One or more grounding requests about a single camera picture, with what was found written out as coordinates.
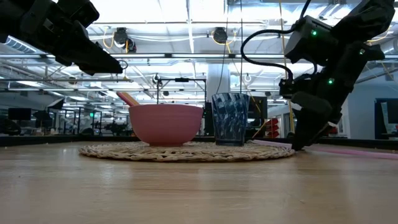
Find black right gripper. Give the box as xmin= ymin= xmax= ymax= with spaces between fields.
xmin=279 ymin=43 xmax=386 ymax=152

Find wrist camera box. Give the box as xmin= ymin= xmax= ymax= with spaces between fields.
xmin=284 ymin=15 xmax=339 ymax=67
xmin=57 ymin=0 xmax=101 ymax=29

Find blue framed screen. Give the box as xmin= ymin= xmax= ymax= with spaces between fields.
xmin=374 ymin=98 xmax=398 ymax=140

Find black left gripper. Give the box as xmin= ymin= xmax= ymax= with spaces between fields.
xmin=0 ymin=0 xmax=124 ymax=77

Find grey faceted plastic tumbler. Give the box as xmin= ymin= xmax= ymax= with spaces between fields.
xmin=211 ymin=92 xmax=251 ymax=147

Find black aluminium table frame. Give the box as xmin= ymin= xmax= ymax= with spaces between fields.
xmin=0 ymin=134 xmax=398 ymax=151

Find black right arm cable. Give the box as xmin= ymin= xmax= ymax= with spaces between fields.
xmin=240 ymin=0 xmax=313 ymax=82

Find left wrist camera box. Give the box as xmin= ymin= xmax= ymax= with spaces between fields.
xmin=57 ymin=0 xmax=101 ymax=29

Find red storage bins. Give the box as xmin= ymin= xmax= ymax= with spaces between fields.
xmin=263 ymin=117 xmax=280 ymax=139

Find pink bowl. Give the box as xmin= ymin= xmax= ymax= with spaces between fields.
xmin=128 ymin=103 xmax=205 ymax=147

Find black ceiling cable reel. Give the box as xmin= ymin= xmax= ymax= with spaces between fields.
xmin=212 ymin=27 xmax=229 ymax=45
xmin=113 ymin=27 xmax=137 ymax=54

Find round woven straw placemat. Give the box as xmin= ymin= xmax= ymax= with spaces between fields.
xmin=78 ymin=140 xmax=296 ymax=163

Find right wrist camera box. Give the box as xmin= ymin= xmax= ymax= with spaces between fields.
xmin=284 ymin=15 xmax=339 ymax=67

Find fork with red handle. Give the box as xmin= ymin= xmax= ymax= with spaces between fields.
xmin=116 ymin=91 xmax=135 ymax=107

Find spoon with orange handle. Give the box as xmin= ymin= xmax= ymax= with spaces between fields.
xmin=123 ymin=91 xmax=141 ymax=107

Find dark monitor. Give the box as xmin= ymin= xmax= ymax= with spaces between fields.
xmin=7 ymin=107 xmax=32 ymax=121

